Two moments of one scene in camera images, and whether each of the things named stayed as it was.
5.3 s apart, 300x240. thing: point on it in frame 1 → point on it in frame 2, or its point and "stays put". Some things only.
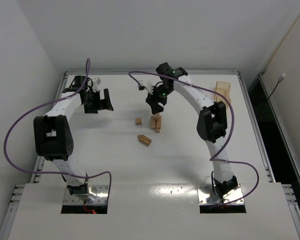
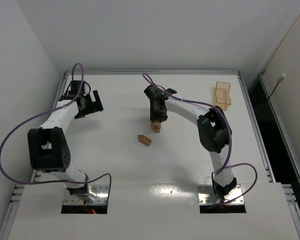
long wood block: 158,125 stays put
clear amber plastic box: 224,88 stays put
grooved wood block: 144,140 stays put
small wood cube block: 138,121 → 157,125
